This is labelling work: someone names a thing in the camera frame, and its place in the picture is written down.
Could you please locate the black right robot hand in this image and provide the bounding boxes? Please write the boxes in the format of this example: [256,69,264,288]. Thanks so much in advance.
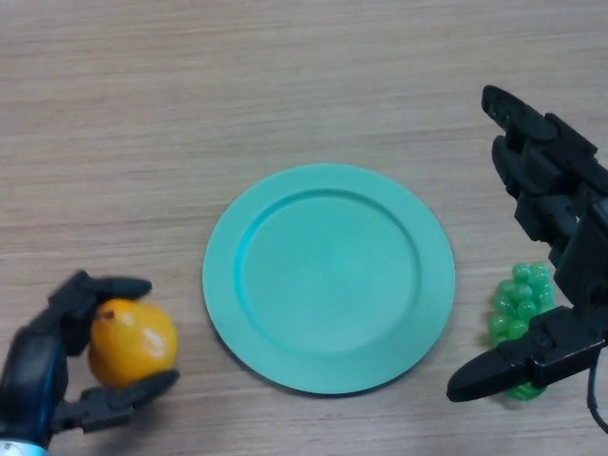
[446,85,608,404]

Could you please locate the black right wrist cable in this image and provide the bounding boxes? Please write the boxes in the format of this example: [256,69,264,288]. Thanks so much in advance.
[585,364,608,428]

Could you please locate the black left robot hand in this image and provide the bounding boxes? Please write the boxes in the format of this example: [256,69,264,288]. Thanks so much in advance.
[0,270,181,450]

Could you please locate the yellow pear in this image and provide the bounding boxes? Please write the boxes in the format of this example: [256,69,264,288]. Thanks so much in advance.
[87,298,180,389]

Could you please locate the teal green round plate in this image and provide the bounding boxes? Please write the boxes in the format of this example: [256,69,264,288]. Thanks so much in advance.
[201,163,457,396]

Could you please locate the green grape bunch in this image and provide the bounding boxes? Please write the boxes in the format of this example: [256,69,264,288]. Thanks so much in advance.
[488,261,555,400]

